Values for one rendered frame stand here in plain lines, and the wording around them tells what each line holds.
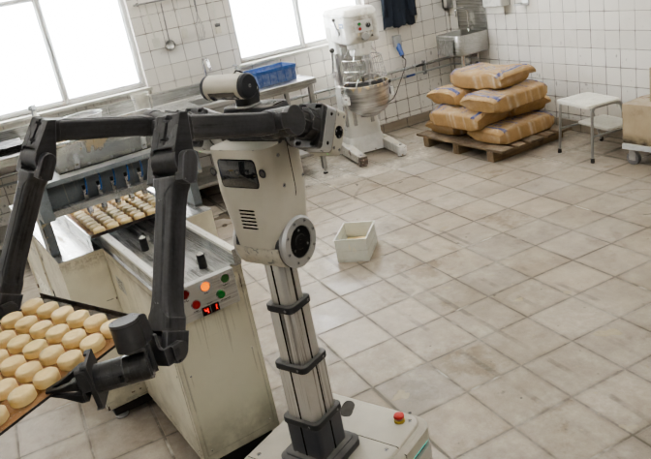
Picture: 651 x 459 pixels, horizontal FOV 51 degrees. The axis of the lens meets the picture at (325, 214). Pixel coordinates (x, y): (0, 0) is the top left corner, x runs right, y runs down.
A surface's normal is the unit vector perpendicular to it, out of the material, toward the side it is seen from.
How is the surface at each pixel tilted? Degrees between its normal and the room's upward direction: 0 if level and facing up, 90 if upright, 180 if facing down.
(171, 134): 54
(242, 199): 90
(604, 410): 0
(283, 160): 90
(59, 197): 90
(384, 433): 0
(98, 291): 90
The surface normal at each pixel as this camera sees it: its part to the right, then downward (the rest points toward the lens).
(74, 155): 0.56, 0.57
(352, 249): -0.24, 0.38
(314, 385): 0.80, 0.07
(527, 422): -0.18, -0.92
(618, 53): -0.88, 0.30
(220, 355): 0.54, 0.20
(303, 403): -0.57, 0.38
